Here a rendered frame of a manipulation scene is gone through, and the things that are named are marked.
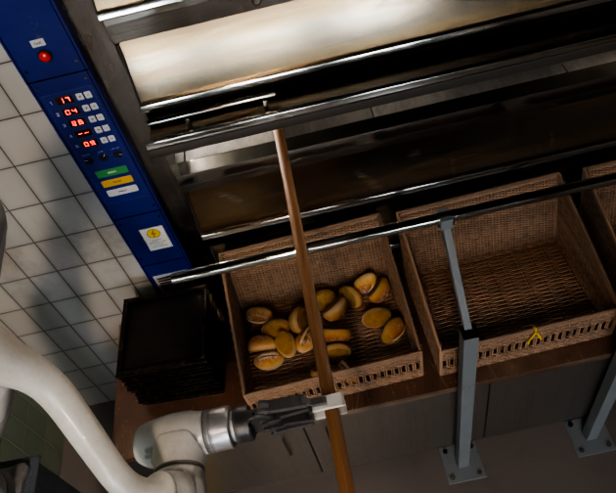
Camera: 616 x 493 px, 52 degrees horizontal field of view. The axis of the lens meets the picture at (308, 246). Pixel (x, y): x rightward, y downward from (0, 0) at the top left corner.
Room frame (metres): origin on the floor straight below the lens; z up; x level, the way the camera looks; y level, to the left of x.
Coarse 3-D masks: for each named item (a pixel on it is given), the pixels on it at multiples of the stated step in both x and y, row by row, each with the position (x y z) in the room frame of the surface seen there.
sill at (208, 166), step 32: (608, 64) 1.39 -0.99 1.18; (480, 96) 1.40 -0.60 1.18; (512, 96) 1.37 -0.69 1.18; (544, 96) 1.35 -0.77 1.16; (352, 128) 1.42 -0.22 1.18; (384, 128) 1.38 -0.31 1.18; (416, 128) 1.37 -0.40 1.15; (192, 160) 1.46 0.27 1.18; (224, 160) 1.43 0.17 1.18; (256, 160) 1.40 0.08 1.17
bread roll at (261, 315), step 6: (258, 306) 1.27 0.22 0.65; (246, 312) 1.26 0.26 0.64; (252, 312) 1.25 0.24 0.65; (258, 312) 1.24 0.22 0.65; (264, 312) 1.24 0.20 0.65; (270, 312) 1.24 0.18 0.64; (246, 318) 1.24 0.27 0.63; (252, 318) 1.23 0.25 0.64; (258, 318) 1.22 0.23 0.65; (264, 318) 1.22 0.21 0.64; (270, 318) 1.22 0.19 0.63; (258, 324) 1.21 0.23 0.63
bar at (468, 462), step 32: (544, 192) 1.00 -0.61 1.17; (576, 192) 0.98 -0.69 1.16; (416, 224) 1.01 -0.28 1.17; (448, 224) 0.99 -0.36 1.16; (256, 256) 1.04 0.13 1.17; (288, 256) 1.02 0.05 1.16; (448, 256) 0.95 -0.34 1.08; (608, 384) 0.76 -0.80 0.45; (448, 448) 0.86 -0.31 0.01; (576, 448) 0.73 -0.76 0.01; (608, 448) 0.70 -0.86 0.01; (448, 480) 0.74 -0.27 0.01
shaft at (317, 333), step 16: (288, 160) 1.33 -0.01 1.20; (288, 176) 1.26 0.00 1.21; (288, 192) 1.20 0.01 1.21; (288, 208) 1.15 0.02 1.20; (304, 240) 1.03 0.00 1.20; (304, 256) 0.97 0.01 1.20; (304, 272) 0.93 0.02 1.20; (304, 288) 0.88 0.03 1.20; (320, 320) 0.79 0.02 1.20; (320, 336) 0.74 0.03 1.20; (320, 352) 0.70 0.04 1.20; (320, 368) 0.67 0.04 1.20; (320, 384) 0.63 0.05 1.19; (336, 416) 0.55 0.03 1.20; (336, 432) 0.52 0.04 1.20; (336, 448) 0.49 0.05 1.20; (336, 464) 0.46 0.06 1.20; (352, 480) 0.42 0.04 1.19
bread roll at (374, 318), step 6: (366, 312) 1.13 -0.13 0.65; (372, 312) 1.12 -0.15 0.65; (378, 312) 1.12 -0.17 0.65; (384, 312) 1.11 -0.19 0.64; (390, 312) 1.12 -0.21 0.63; (366, 318) 1.11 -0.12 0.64; (372, 318) 1.11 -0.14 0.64; (378, 318) 1.10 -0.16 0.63; (384, 318) 1.10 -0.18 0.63; (390, 318) 1.11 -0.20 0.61; (366, 324) 1.10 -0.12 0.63; (372, 324) 1.10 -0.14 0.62; (378, 324) 1.09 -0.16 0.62; (384, 324) 1.09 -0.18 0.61
